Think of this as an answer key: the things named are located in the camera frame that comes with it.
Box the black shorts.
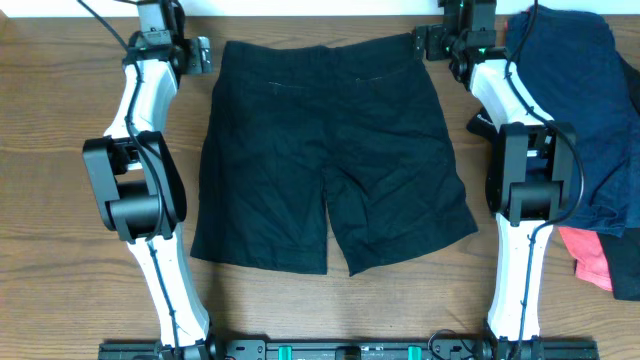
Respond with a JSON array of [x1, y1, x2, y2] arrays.
[[191, 33, 477, 275]]

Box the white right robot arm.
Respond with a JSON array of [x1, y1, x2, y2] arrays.
[[414, 0, 584, 348]]

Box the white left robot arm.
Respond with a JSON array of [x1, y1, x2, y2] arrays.
[[82, 0, 215, 359]]

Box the black garment with logo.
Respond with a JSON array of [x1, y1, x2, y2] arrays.
[[466, 108, 498, 143]]

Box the navy blue garment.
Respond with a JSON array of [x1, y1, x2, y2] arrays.
[[506, 6, 639, 237]]

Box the red garment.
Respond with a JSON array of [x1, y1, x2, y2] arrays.
[[559, 226, 613, 292]]

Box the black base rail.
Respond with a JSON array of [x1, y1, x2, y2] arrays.
[[97, 338, 600, 360]]

